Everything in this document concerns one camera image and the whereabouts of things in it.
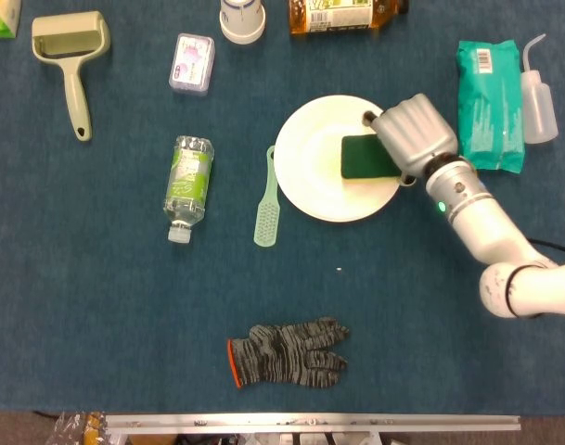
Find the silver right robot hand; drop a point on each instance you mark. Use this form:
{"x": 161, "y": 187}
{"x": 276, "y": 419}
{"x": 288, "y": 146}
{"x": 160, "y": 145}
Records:
{"x": 416, "y": 130}

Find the green yellow sponge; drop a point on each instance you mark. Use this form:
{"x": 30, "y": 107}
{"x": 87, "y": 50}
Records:
{"x": 363, "y": 157}

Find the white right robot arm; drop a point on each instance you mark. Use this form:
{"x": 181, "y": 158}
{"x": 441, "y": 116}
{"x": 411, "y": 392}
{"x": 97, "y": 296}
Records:
{"x": 486, "y": 222}

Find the white round plate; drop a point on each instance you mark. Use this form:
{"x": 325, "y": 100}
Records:
{"x": 310, "y": 185}

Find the green wet wipes pack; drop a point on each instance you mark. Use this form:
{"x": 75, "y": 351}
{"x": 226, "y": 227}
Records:
{"x": 491, "y": 92}

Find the translucent squeeze wash bottle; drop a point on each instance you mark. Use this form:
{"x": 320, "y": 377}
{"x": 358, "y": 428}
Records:
{"x": 539, "y": 111}

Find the amber tea bottle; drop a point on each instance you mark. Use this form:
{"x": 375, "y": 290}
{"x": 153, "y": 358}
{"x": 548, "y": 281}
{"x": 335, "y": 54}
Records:
{"x": 337, "y": 16}

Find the stacked white paper cups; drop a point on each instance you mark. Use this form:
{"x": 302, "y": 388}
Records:
{"x": 242, "y": 23}

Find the clear green-label water bottle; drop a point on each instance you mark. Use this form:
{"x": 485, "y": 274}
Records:
{"x": 189, "y": 181}

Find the small clear plastic box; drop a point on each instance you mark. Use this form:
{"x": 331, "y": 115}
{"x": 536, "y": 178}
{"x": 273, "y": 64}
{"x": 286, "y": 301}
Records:
{"x": 192, "y": 65}

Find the grey black knit glove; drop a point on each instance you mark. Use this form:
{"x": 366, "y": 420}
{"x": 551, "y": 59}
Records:
{"x": 286, "y": 354}

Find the pale green lint roller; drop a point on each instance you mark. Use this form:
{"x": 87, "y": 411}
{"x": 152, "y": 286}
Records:
{"x": 73, "y": 92}

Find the yellow green package corner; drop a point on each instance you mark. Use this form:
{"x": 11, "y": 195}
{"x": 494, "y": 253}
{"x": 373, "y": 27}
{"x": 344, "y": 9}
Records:
{"x": 1, "y": 18}

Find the crinkled clear plastic bag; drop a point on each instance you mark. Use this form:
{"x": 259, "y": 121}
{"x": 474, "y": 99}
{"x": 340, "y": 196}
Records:
{"x": 73, "y": 428}

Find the aluminium rail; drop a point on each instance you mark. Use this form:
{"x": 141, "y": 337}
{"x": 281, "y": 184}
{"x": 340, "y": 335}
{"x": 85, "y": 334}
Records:
{"x": 310, "y": 423}

